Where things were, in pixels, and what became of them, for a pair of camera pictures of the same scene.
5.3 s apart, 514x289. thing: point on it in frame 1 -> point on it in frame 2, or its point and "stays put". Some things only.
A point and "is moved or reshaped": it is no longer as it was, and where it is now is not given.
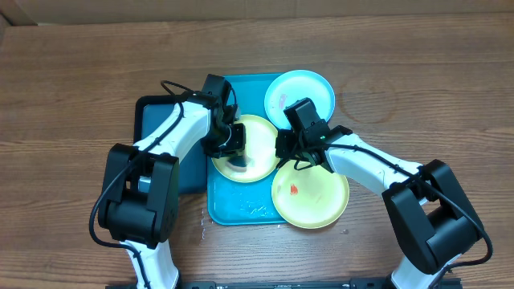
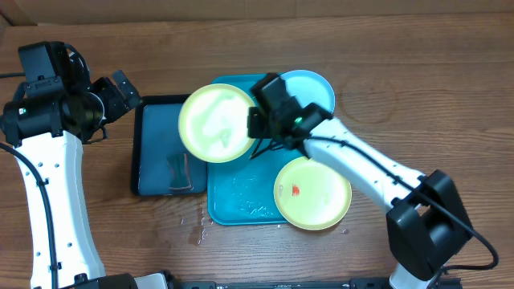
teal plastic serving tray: [231, 202] stays put
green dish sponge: [238, 163] -> [180, 165]
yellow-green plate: [260, 146] is moved or reshaped
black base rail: [356, 283] stays put
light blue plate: [293, 86] stays put
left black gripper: [239, 144] -> [106, 87]
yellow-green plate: [312, 197] stays put
